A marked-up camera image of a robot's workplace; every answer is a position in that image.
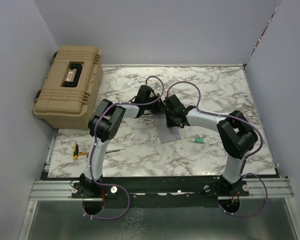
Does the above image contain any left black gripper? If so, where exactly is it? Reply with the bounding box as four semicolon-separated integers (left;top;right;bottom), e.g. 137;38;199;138
143;93;166;115

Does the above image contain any red handled screwdriver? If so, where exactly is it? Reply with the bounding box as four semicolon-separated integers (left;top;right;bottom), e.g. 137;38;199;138
106;148;125;153

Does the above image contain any black metal base rail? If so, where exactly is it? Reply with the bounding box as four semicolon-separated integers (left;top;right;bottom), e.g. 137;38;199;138
39;172;251;210

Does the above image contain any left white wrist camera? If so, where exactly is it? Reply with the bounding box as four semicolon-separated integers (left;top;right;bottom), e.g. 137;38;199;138
153;83;160;90

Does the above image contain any yellow black small screwdriver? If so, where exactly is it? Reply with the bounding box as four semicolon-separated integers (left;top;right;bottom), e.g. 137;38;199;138
73;143;86;160

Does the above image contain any green white glue stick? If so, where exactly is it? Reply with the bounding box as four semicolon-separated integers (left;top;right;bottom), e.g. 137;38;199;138
190;138;205;144

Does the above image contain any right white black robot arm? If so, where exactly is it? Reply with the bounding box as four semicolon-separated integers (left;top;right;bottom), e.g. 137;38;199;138
163;95;258;196

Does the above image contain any aluminium frame rail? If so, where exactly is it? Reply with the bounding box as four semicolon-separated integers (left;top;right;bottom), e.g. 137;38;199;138
16;178;76;240

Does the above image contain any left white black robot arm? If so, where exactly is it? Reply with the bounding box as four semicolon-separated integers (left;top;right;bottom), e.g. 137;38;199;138
75;85;164;198

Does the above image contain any tan plastic tool case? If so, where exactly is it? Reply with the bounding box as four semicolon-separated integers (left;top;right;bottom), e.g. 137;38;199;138
32;45;103;130

